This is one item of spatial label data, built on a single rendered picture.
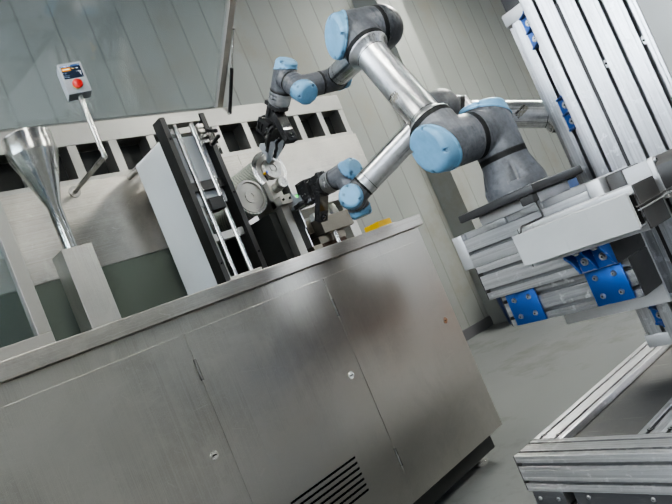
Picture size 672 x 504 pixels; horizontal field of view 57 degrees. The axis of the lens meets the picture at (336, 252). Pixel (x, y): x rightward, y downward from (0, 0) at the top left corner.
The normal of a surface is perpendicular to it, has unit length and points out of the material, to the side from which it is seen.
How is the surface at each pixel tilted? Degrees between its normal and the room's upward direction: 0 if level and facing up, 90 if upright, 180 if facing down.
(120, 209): 90
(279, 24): 90
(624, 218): 90
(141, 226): 90
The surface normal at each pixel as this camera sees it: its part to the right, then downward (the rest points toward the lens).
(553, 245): -0.73, 0.28
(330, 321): 0.62, -0.30
